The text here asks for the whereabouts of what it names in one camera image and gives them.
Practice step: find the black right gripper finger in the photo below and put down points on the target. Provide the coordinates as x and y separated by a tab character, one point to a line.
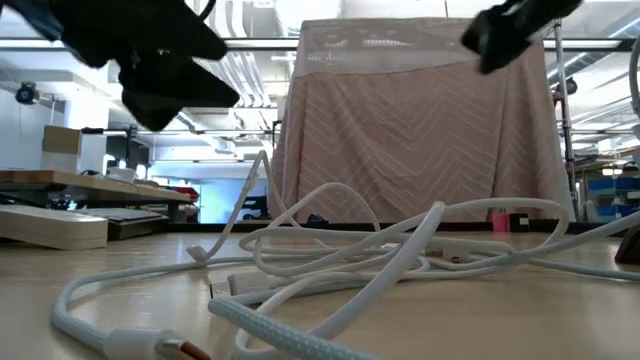
497	40

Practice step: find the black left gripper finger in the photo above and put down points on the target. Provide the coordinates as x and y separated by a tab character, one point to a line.
185	30
170	90

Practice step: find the white power strip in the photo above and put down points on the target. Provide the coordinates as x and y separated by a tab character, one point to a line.
50	227

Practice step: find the red wall charger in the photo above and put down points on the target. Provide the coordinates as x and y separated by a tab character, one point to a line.
501	222

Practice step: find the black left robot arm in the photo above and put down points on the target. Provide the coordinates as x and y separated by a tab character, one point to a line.
30	20

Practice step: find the black metal stand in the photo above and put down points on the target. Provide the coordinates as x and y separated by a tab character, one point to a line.
132	145

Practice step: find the white bowl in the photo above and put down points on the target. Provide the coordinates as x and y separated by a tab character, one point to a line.
121	173

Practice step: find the white box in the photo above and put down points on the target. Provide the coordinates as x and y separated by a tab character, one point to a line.
94	152

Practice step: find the red bin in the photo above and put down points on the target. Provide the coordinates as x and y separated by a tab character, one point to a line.
187	192

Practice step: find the metal rack cart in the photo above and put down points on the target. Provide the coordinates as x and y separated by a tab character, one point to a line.
564	125

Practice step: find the cardboard box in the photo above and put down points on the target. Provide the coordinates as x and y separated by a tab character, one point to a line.
61	142

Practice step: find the pink chevron cloth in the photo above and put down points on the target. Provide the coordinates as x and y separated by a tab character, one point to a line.
425	140

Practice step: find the wooden workbench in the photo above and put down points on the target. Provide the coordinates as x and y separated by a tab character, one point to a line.
75	180

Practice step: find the black wheeled machine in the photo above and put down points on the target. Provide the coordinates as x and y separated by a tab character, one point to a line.
255	205

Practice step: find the small black block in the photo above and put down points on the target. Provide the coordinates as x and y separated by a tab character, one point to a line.
519	222

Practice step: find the blue storage bin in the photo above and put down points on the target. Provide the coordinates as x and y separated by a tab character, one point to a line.
615	186
620	211

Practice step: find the long black power strip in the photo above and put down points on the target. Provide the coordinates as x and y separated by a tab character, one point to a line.
631	252

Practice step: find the black table frame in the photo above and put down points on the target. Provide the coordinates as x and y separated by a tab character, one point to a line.
400	227

